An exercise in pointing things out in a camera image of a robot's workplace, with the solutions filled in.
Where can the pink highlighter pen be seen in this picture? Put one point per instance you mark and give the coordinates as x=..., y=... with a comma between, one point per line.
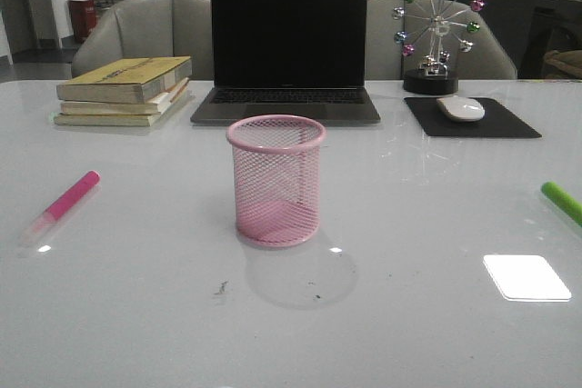
x=53, y=213

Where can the green highlighter pen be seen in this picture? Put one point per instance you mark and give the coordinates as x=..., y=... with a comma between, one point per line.
x=563, y=200

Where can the pink mesh pen holder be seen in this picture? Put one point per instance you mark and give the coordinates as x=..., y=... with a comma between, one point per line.
x=276, y=178

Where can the grey open laptop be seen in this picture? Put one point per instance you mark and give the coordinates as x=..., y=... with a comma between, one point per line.
x=298, y=57

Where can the middle cream book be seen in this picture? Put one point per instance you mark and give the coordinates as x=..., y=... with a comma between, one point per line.
x=155, y=105

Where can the right grey armchair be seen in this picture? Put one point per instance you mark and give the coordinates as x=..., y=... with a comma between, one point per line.
x=395, y=46

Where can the grey armchair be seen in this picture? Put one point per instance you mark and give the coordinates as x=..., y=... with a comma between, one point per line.
x=150, y=28
x=395, y=46

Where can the top yellow book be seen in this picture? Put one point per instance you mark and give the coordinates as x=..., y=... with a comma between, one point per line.
x=127, y=81

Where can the yellow book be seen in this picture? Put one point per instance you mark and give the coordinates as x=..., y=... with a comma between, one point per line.
x=127, y=81
x=131, y=120

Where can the white computer mouse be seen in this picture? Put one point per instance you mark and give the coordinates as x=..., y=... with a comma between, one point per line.
x=461, y=109

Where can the left grey armchair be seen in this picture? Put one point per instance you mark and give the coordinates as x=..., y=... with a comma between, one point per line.
x=150, y=28

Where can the bottom yellow book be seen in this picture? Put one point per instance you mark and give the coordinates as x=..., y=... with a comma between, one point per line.
x=131, y=120

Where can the black mouse pad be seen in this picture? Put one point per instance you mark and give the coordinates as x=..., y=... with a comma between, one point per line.
x=498, y=121

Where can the ferris wheel desk ornament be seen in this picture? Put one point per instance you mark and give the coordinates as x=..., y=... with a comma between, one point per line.
x=433, y=74

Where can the dark side cabinet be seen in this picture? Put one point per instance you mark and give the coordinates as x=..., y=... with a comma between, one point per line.
x=555, y=25

